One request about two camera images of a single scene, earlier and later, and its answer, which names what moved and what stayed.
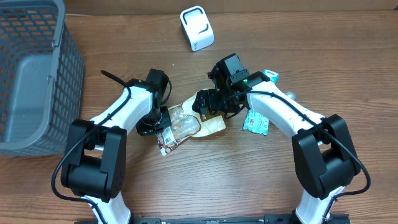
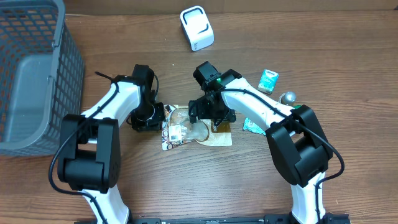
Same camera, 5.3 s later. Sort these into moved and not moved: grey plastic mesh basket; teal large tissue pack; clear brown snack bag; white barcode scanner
Moved: clear brown snack bag
Not moved: white barcode scanner; teal large tissue pack; grey plastic mesh basket
